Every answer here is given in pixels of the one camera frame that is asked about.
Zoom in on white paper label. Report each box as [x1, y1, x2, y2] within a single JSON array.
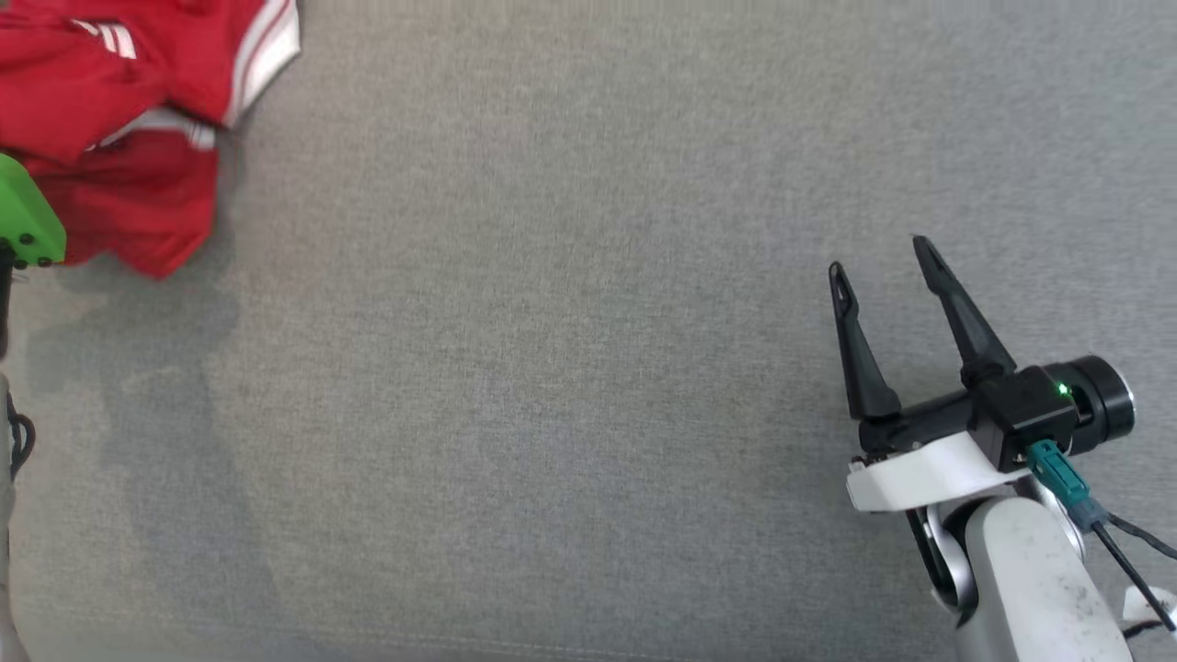
[[1124, 587, 1177, 626]]

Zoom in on red shorts with white stripe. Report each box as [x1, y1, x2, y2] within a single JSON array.
[[0, 0, 303, 280]]

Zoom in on black cable with teal plug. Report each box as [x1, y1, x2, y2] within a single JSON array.
[[1025, 439, 1177, 635], [7, 395, 36, 481]]

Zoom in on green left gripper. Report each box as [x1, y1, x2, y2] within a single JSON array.
[[0, 152, 67, 269]]

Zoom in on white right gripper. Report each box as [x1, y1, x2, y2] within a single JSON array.
[[828, 235, 1031, 513]]

